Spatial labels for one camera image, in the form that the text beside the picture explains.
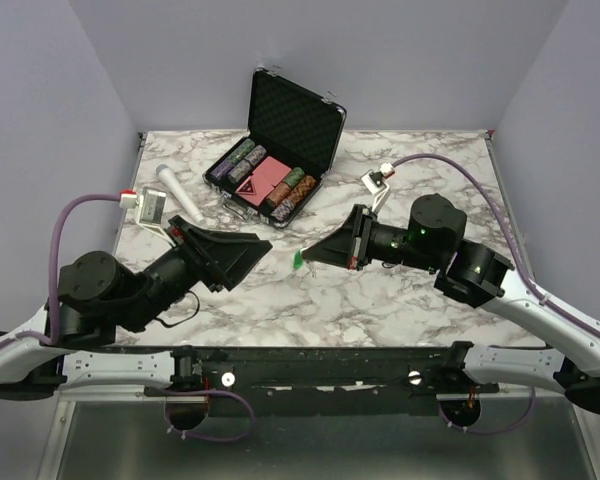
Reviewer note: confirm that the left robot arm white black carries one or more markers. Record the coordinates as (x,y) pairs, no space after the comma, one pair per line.
(97,295)

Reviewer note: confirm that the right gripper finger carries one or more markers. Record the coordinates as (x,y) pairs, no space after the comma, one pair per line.
(333,256)
(342,236)

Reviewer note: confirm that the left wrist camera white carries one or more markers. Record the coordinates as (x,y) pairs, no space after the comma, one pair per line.
(148,208)

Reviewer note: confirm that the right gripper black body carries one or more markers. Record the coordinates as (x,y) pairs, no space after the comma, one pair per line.
(371,237)

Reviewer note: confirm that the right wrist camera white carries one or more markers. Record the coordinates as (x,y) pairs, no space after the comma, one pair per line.
(376,183)

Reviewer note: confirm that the red playing card deck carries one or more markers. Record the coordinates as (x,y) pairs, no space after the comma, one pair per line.
(262,181)

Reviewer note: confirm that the orange poker chip row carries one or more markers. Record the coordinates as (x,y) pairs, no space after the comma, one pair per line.
(288,194)

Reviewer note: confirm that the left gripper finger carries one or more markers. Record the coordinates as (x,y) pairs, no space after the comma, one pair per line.
(203,239)
(233,261)

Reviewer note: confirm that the green poker chip row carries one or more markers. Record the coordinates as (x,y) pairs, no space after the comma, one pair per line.
(247,151)

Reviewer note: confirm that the green key tag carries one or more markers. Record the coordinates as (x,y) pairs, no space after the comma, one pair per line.
(297,260)

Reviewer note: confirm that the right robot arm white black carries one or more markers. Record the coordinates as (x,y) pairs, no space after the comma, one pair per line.
(471,273)

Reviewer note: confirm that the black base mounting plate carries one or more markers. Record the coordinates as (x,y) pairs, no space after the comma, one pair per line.
(199,382)

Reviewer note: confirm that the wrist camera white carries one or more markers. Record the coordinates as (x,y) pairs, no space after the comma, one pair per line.
(376,183)
(148,208)

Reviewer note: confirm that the purple poker chip row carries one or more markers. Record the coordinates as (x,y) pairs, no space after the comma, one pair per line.
(222,169)

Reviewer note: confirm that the black poker chip case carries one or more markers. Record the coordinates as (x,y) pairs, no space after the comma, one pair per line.
(295,126)

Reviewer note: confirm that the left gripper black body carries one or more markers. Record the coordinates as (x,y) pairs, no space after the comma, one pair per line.
(201,267)

